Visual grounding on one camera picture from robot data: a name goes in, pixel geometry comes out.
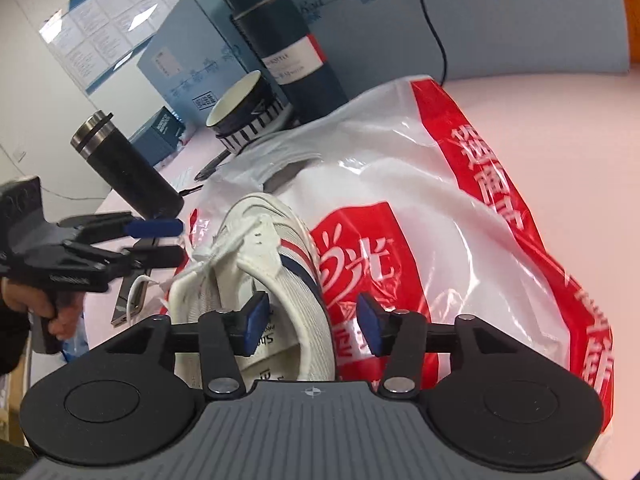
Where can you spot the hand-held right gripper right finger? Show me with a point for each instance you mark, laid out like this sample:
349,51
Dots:
368,320

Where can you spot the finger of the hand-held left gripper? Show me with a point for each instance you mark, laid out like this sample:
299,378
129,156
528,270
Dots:
155,257
155,227

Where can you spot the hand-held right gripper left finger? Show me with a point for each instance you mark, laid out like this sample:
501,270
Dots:
257,317

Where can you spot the white sneaker shoe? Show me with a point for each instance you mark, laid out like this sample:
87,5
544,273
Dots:
280,300

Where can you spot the person's left forearm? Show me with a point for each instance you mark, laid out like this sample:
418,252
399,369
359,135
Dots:
12,340

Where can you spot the person's left hand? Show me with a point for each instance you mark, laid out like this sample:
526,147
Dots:
67,315

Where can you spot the black smartphone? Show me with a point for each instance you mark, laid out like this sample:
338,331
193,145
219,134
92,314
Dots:
135,295

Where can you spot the black steel thermos tumbler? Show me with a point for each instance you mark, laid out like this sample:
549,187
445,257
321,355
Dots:
130,170

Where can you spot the black marker pen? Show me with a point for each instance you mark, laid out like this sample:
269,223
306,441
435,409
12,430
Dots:
212,165

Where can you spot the small blue box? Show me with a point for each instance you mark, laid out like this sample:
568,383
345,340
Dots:
155,135

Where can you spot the white striped bowl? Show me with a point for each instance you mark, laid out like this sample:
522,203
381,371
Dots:
255,130

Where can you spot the dark blue bowl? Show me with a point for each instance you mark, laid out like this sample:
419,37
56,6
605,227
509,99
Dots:
240,110

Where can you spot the red and white plastic bag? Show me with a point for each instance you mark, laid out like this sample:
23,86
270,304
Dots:
425,185

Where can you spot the light blue carton white label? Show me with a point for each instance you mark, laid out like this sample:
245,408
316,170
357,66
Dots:
195,60

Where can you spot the dark blue vacuum bottle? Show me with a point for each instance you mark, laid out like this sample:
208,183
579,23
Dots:
285,35

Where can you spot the large light blue carton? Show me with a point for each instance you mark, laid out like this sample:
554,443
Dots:
525,20

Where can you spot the orange cardboard box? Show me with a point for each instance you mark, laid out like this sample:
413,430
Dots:
631,10

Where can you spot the wall poster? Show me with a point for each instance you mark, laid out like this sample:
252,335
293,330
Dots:
105,25

